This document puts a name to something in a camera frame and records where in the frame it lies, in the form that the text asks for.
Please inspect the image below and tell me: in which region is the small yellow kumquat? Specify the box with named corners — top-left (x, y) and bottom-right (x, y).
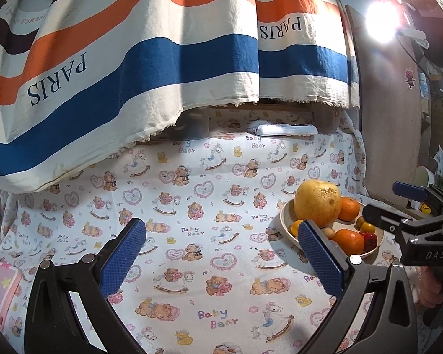
top-left (359, 222), bottom-right (375, 233)
top-left (290, 220), bottom-right (303, 237)

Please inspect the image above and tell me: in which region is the brown longan fruit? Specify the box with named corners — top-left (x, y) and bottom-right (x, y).
top-left (322, 227), bottom-right (336, 240)
top-left (355, 217), bottom-right (364, 229)

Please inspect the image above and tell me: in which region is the orange mandarin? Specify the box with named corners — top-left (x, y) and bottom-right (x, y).
top-left (333, 229), bottom-right (365, 257)
top-left (338, 196), bottom-right (361, 222)

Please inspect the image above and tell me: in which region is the large yellow pomelo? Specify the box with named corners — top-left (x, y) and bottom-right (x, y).
top-left (294, 179), bottom-right (342, 229)

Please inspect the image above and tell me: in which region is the person's right hand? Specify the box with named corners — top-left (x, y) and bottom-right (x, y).
top-left (418, 267), bottom-right (443, 309)

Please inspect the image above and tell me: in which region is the white cup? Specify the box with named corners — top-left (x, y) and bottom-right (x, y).
top-left (413, 166), bottom-right (435, 187)

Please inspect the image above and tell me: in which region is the beige round plate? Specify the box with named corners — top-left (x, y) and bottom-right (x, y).
top-left (279, 198), bottom-right (386, 260)

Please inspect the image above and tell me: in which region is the brown wooden headboard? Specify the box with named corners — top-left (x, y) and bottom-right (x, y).
top-left (346, 5), bottom-right (422, 209)

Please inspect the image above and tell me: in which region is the baby bear print sheet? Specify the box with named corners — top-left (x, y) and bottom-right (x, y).
top-left (0, 109), bottom-right (367, 353)

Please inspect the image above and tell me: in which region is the bright desk lamp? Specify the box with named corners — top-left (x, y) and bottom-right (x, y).
top-left (365, 0), bottom-right (429, 50)

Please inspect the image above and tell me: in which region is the striped Paris blanket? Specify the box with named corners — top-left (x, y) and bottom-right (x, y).
top-left (0, 0), bottom-right (359, 194)

